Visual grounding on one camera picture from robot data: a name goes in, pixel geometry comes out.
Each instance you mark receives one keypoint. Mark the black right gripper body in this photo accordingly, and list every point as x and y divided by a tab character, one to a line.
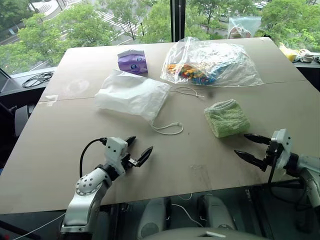
271	155

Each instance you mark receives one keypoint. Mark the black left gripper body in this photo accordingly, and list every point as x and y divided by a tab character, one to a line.
128	162

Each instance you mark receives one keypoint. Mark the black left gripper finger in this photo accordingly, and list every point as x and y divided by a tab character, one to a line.
145	156
131	140

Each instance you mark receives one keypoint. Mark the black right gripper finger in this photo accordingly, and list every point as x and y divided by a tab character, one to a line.
251	160
258	138

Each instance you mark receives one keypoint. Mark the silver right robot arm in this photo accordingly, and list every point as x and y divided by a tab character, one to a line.
310	170

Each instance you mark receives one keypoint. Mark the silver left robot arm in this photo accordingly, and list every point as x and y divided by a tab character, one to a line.
85	187

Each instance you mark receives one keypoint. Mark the folded green towel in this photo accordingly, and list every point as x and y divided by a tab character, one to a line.
226	118

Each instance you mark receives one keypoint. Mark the small clear plastic bag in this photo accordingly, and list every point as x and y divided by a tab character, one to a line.
243	27

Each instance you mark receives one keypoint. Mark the grey rounded robot leg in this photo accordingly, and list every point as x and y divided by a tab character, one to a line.
217	212
152	217

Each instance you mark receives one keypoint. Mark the purple tissue pack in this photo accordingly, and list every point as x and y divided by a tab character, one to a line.
132	62

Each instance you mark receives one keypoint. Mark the grey robot torso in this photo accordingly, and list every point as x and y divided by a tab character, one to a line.
200	234

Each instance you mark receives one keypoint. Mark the colourful toy blocks pile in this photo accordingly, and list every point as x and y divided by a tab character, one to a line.
192	73

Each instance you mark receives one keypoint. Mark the yellow cloth item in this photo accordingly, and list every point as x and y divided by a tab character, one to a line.
287	52

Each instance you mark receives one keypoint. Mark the black office chair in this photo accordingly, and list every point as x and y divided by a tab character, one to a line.
23	120

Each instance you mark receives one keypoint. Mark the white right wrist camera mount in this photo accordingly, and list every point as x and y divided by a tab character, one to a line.
282	142

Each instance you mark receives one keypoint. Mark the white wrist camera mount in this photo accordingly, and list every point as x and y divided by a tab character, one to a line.
282	142
115	150

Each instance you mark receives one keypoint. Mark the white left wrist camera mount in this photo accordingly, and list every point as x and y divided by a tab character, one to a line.
115	150

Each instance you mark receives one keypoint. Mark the dark window frame post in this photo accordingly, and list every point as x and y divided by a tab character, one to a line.
177	20

